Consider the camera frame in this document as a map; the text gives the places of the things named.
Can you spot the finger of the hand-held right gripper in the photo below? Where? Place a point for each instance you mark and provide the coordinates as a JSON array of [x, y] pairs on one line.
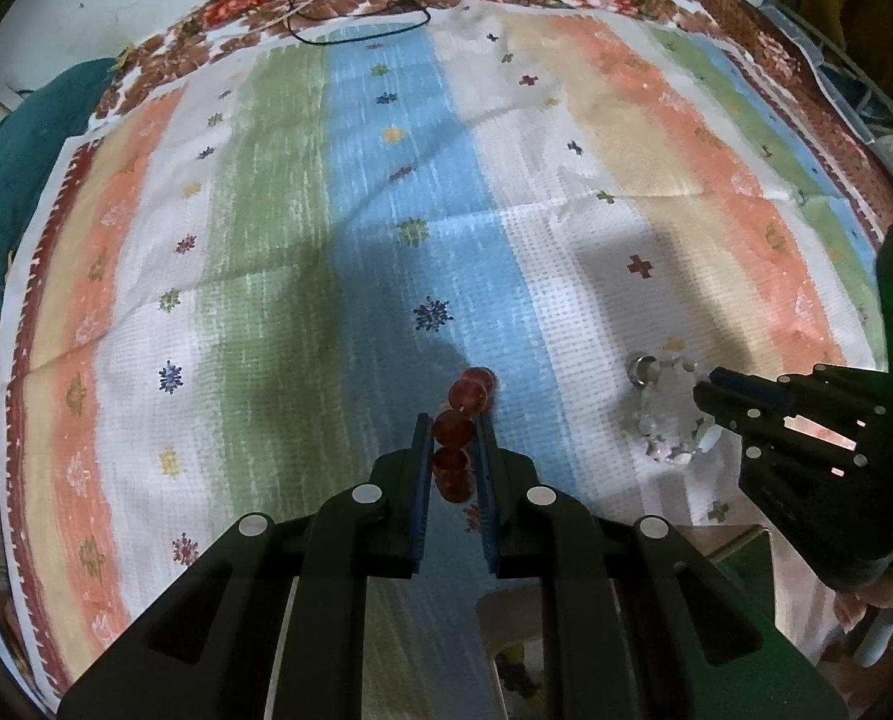
[[791, 472], [828, 394]]

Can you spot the teal cloth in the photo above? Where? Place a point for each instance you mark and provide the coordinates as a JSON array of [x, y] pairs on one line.
[[11, 165]]

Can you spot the striped pastel cloth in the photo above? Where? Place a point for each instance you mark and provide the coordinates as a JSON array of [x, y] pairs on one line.
[[266, 240]]

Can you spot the grey plastic crate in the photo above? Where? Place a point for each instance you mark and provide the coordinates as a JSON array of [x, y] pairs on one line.
[[866, 97]]

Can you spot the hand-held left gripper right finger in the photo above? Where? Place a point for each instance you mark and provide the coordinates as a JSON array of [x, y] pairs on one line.
[[487, 495]]

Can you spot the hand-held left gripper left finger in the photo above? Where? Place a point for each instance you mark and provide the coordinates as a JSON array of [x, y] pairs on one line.
[[418, 495]]

